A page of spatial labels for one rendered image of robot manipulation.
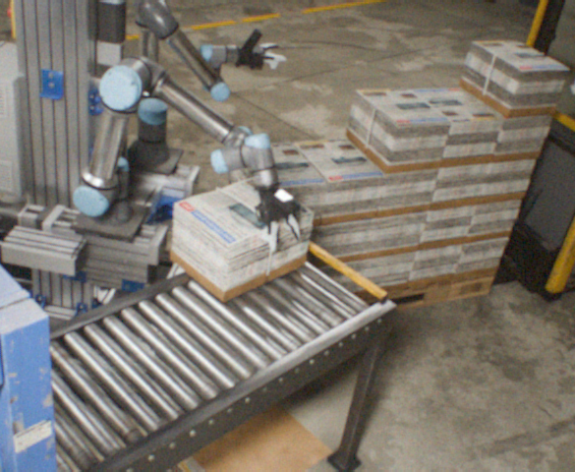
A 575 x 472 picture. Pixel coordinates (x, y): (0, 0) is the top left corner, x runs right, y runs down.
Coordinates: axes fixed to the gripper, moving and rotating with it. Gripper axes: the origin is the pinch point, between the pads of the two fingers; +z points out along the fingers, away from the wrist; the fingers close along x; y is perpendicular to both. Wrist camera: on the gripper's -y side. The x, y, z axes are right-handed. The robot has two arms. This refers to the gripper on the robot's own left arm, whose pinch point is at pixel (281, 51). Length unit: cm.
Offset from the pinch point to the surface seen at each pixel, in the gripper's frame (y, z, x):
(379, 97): 15, 46, 12
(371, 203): 49, 38, 46
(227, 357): 26, -53, 139
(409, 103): 15, 58, 18
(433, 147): 24, 64, 39
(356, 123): 29.4, 38.4, 11.2
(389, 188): 42, 46, 43
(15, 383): -48, -109, 196
